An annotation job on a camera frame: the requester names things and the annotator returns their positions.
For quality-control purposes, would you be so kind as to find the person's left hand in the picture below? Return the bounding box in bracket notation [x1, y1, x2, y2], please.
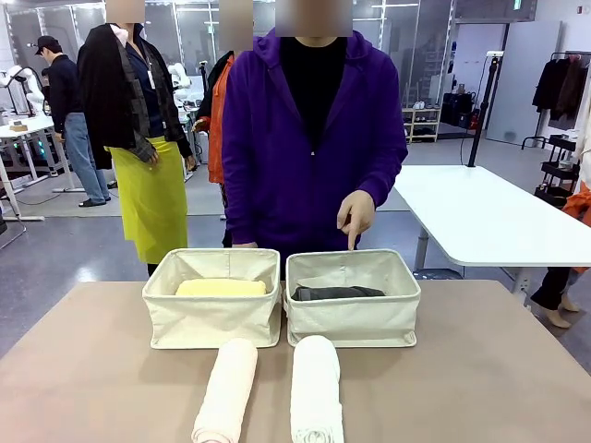
[336, 190, 377, 253]

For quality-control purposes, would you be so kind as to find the yellow towel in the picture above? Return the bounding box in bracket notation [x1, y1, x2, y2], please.
[175, 277, 268, 298]

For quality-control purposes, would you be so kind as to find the dark grey towel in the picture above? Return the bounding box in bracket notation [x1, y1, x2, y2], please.
[291, 284, 387, 303]

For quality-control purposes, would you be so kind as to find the person's right forearm purple sleeve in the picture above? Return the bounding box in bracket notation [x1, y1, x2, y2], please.
[221, 156, 262, 246]

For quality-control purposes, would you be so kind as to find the person's left forearm purple sleeve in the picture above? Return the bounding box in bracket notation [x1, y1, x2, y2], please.
[362, 147, 410, 211]

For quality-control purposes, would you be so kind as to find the person in purple hoodie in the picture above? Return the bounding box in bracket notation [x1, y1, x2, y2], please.
[221, 0, 410, 281]

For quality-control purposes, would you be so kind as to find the cream fabric basket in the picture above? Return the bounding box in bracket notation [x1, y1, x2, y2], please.
[141, 247, 283, 351]
[283, 248, 423, 349]

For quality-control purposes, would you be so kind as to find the white shoe rack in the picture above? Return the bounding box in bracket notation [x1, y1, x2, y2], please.
[400, 106, 442, 144]

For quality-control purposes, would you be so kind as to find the large white table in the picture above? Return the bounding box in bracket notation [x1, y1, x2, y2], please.
[394, 164, 591, 296]

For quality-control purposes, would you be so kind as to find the person in orange jacket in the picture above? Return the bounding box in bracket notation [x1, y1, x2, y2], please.
[192, 0, 255, 186]

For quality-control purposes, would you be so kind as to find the rolled peach towel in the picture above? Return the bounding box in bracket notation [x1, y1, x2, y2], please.
[190, 337, 259, 443]

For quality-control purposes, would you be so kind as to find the person in yellow apron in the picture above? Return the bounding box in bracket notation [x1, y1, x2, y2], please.
[75, 0, 196, 278]

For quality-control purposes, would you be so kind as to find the rolled white towel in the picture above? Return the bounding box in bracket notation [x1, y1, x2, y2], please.
[290, 334, 345, 443]

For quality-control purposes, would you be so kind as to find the black utility cart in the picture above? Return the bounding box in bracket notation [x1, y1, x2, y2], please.
[534, 134, 584, 210]

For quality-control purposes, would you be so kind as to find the seated person with orange top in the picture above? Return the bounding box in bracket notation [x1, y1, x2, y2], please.
[529, 180, 591, 329]

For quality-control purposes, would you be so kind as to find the man in black cap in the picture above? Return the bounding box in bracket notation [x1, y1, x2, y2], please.
[33, 34, 113, 209]

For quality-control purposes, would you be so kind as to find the rack of dark coats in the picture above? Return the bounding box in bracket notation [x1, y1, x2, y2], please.
[531, 51, 591, 123]

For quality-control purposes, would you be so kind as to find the white background desk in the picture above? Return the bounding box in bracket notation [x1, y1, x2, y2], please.
[0, 113, 87, 219]

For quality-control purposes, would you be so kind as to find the black camera pole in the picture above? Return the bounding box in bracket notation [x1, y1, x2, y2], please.
[466, 50, 504, 169]

